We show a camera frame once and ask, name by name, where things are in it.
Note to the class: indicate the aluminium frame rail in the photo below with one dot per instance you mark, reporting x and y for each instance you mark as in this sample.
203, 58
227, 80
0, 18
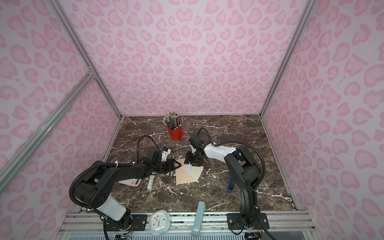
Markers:
284, 225

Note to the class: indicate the pink calculator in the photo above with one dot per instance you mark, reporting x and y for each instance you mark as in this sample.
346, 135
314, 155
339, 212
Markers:
131, 182

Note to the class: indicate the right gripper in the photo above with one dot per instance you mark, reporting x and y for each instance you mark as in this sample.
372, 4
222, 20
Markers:
188, 158

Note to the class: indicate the white letter paper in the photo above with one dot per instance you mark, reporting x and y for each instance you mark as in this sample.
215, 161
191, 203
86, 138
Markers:
189, 169

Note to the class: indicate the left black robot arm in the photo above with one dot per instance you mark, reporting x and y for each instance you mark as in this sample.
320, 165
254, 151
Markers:
92, 188

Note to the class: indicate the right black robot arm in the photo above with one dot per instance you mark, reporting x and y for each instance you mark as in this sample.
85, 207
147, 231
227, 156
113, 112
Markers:
247, 170

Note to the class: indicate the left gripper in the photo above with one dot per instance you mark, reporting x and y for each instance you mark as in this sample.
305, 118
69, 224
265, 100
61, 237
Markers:
173, 165

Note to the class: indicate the blue stapler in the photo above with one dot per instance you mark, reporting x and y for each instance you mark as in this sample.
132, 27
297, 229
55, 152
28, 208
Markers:
230, 186

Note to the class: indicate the coloured pencils bunch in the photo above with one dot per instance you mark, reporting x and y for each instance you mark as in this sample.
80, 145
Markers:
172, 121

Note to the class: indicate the red pencil cup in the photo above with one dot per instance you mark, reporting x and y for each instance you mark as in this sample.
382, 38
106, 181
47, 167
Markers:
176, 134

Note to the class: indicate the pink envelope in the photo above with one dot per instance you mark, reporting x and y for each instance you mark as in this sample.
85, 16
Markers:
183, 178

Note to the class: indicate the white alarm clock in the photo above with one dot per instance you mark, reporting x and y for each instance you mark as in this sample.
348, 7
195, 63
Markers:
159, 222

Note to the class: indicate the white glue stick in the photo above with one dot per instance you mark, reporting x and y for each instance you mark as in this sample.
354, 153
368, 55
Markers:
150, 182

